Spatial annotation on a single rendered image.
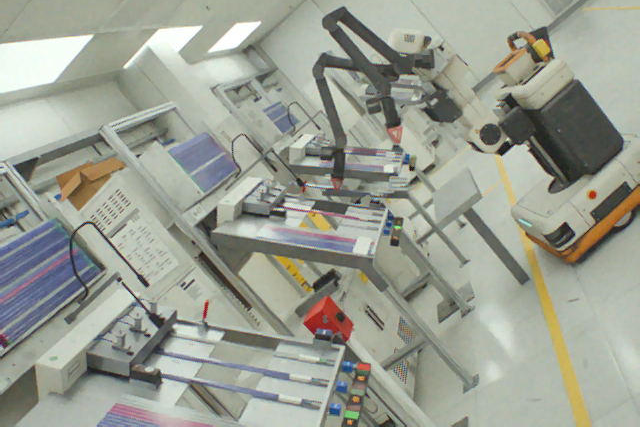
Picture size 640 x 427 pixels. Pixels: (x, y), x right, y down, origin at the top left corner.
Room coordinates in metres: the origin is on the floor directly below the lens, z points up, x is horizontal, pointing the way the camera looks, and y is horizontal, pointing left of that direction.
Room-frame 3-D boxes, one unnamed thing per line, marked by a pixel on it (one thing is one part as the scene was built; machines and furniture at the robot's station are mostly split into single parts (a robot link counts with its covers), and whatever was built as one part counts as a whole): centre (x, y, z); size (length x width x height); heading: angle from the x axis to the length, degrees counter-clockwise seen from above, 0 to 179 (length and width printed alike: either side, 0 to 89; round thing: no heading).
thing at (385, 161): (4.49, -0.11, 0.65); 1.01 x 0.73 x 1.29; 72
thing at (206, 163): (3.18, 0.39, 1.52); 0.51 x 0.13 x 0.27; 162
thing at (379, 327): (3.16, 0.53, 0.31); 0.70 x 0.65 x 0.62; 162
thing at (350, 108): (7.91, -1.04, 0.95); 1.36 x 0.82 x 1.90; 72
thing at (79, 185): (3.17, 0.71, 1.82); 0.68 x 0.30 x 0.20; 162
